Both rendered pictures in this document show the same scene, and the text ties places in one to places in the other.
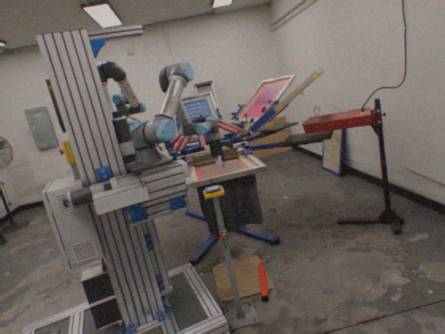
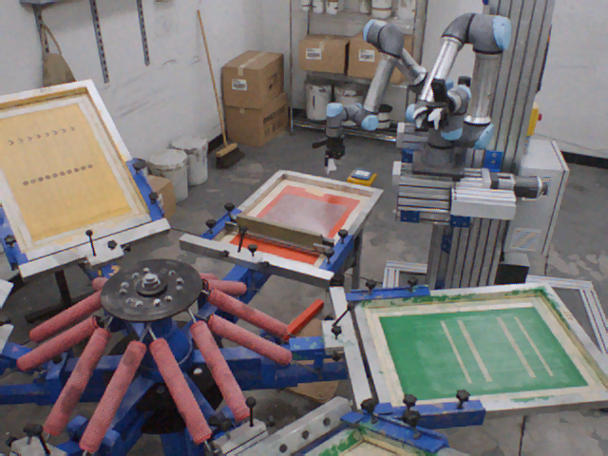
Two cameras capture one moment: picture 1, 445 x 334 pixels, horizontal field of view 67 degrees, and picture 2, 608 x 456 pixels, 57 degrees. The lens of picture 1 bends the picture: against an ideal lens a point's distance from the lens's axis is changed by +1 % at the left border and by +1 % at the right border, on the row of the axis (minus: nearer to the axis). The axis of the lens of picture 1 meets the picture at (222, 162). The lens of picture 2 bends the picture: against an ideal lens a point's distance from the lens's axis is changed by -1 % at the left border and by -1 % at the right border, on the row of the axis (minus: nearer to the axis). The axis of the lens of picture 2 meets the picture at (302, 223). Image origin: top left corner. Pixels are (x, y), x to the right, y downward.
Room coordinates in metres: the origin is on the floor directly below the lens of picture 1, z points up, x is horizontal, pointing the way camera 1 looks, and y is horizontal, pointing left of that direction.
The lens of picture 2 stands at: (4.64, 1.16, 2.35)
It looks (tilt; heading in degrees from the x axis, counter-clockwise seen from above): 32 degrees down; 209
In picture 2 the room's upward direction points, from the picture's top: straight up
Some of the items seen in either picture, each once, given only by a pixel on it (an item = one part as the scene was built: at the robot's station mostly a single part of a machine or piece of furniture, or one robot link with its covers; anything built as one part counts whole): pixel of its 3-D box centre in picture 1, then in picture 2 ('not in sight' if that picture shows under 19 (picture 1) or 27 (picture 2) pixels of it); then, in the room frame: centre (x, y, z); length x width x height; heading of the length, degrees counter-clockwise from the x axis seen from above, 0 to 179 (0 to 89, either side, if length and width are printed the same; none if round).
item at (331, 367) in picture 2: not in sight; (351, 370); (3.34, 0.63, 0.90); 1.24 x 0.06 x 0.06; 125
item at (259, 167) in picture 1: (219, 165); (298, 218); (2.65, 0.03, 0.97); 0.79 x 0.58 x 0.04; 5
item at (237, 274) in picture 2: not in sight; (239, 275); (3.20, 0.08, 1.02); 0.17 x 0.06 x 0.05; 5
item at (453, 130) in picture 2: (124, 111); (448, 123); (2.61, 0.66, 1.56); 0.11 x 0.08 x 0.11; 85
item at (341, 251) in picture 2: not in sight; (335, 257); (2.86, 0.33, 0.97); 0.30 x 0.05 x 0.07; 5
